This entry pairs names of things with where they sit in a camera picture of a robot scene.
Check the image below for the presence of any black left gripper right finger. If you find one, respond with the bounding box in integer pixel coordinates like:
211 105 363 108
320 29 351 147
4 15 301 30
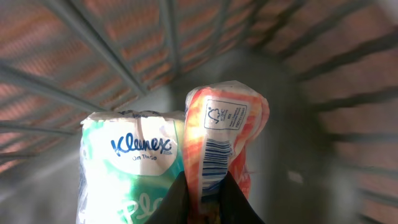
220 172 264 224

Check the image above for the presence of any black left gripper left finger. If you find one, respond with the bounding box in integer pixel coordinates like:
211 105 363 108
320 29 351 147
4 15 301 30
146 171 189 224

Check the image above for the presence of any green Kleenex tissue pack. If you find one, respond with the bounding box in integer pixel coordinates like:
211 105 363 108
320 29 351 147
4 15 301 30
76 110 185 224

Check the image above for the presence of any orange Kleenex tissue pack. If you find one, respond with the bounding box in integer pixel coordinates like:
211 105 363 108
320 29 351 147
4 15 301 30
182 81 270 223

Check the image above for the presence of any grey plastic mesh basket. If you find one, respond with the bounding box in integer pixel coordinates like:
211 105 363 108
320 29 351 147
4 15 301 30
1 0 397 223

